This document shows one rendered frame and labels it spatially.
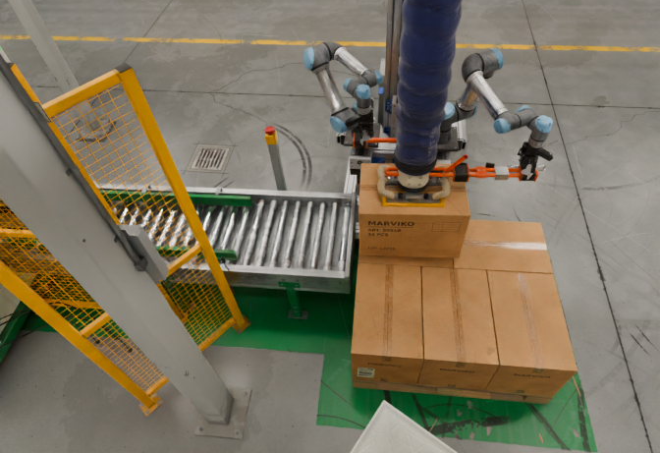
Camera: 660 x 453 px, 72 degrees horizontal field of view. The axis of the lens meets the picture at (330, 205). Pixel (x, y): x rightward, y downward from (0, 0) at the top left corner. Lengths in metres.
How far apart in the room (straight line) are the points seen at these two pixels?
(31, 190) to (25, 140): 0.13
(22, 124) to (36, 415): 2.65
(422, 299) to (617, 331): 1.46
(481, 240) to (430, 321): 0.70
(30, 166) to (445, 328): 2.16
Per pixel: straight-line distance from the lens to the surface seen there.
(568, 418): 3.34
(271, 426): 3.13
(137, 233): 1.71
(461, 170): 2.55
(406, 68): 2.04
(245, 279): 3.00
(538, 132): 2.42
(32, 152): 1.38
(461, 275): 2.93
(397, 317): 2.74
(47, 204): 1.42
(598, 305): 3.77
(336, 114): 2.78
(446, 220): 2.54
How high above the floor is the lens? 2.99
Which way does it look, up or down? 49 degrees down
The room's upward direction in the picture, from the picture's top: 5 degrees counter-clockwise
